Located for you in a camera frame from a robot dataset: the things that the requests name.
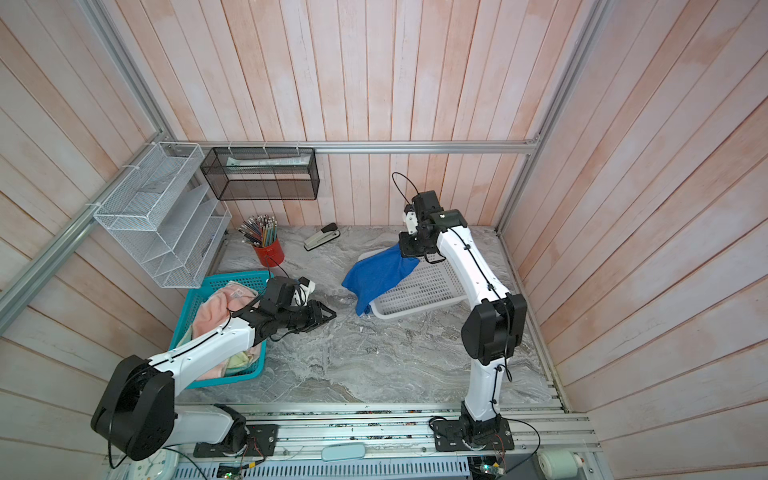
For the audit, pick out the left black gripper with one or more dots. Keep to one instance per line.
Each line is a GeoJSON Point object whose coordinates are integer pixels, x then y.
{"type": "Point", "coordinates": [317, 318]}

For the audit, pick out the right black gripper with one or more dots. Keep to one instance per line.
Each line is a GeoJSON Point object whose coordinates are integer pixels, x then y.
{"type": "Point", "coordinates": [406, 249]}

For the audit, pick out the white plastic basket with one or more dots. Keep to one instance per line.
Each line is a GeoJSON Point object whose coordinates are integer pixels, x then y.
{"type": "Point", "coordinates": [429, 286]}

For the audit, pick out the blue towel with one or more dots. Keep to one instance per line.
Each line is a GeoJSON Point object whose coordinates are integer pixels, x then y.
{"type": "Point", "coordinates": [372, 277]}

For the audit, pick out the pink towel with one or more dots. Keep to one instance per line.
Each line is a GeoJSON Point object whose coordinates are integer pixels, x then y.
{"type": "Point", "coordinates": [214, 312]}

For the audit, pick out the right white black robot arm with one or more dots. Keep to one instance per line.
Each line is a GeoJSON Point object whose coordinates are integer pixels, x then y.
{"type": "Point", "coordinates": [493, 329]}

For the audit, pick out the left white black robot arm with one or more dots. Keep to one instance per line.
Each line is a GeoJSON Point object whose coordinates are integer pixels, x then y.
{"type": "Point", "coordinates": [137, 413]}

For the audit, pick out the teal plastic basket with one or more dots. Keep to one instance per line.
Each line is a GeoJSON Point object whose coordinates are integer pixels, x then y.
{"type": "Point", "coordinates": [256, 281]}

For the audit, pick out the red pencil cup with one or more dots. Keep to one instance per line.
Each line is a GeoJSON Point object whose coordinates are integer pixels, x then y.
{"type": "Point", "coordinates": [270, 256]}

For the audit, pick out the pale green towel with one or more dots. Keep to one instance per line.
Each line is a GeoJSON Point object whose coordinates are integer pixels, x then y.
{"type": "Point", "coordinates": [239, 362]}

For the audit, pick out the black grey stapler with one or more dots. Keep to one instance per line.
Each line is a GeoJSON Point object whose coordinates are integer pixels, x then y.
{"type": "Point", "coordinates": [323, 236]}

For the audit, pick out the coloured pencils bunch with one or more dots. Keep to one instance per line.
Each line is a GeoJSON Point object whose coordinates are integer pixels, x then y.
{"type": "Point", "coordinates": [260, 231]}

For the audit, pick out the white analog clock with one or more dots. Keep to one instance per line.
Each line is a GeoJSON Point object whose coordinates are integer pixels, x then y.
{"type": "Point", "coordinates": [161, 465]}

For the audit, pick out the white tape roll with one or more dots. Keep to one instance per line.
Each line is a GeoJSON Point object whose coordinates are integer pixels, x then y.
{"type": "Point", "coordinates": [560, 464]}

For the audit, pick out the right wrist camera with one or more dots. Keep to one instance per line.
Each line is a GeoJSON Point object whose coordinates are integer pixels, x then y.
{"type": "Point", "coordinates": [410, 219]}

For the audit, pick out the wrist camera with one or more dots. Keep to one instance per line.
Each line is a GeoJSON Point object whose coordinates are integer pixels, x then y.
{"type": "Point", "coordinates": [304, 288]}
{"type": "Point", "coordinates": [410, 219]}

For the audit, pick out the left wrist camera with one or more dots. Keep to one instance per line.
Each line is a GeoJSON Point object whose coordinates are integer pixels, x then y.
{"type": "Point", "coordinates": [304, 288]}

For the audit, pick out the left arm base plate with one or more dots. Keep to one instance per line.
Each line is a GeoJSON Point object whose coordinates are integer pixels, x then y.
{"type": "Point", "coordinates": [250, 440]}

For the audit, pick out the black mesh wall basket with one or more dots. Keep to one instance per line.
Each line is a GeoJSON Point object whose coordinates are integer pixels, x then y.
{"type": "Point", "coordinates": [262, 173]}

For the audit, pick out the white wire wall shelf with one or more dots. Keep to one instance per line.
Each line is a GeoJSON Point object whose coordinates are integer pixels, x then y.
{"type": "Point", "coordinates": [169, 223]}

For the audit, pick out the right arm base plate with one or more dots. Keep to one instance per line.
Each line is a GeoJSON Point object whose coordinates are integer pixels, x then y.
{"type": "Point", "coordinates": [465, 434]}

